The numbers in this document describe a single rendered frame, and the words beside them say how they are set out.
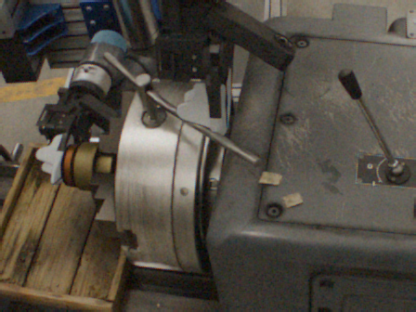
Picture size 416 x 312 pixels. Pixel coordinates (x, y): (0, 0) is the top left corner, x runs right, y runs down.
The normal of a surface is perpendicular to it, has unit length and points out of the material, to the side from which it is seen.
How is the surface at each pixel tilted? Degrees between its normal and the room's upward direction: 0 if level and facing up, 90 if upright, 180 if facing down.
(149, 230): 68
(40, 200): 0
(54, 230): 0
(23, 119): 0
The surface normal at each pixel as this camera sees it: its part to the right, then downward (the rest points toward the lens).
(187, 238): -0.15, 0.57
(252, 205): -0.05, -0.59
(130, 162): -0.12, -0.07
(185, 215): -0.15, 0.36
